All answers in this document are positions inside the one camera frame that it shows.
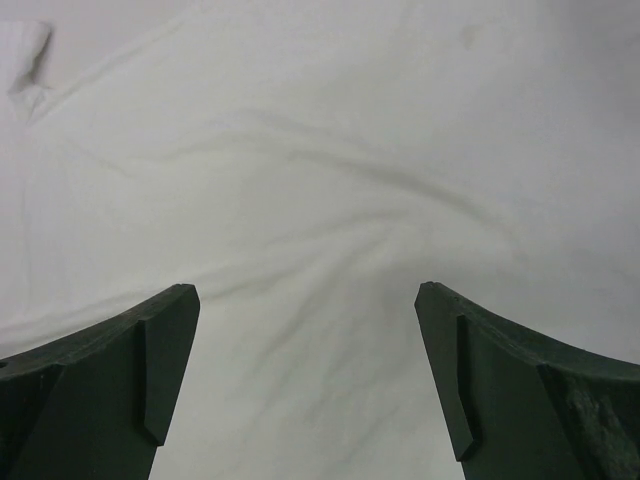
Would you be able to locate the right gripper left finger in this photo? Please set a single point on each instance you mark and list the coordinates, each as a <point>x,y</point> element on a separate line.
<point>98,403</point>

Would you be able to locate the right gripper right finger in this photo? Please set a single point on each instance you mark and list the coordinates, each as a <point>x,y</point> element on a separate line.
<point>521,405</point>

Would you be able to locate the white t shirt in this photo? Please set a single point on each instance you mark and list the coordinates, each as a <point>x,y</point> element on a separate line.
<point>307,165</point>

